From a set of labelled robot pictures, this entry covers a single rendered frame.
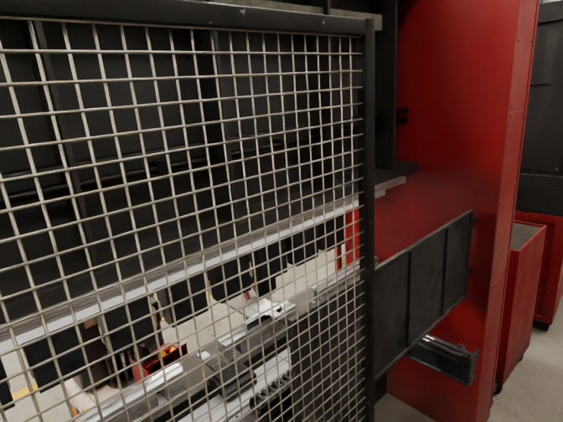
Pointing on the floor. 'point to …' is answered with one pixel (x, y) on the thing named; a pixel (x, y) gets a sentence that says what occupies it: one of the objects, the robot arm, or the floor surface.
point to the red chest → (519, 297)
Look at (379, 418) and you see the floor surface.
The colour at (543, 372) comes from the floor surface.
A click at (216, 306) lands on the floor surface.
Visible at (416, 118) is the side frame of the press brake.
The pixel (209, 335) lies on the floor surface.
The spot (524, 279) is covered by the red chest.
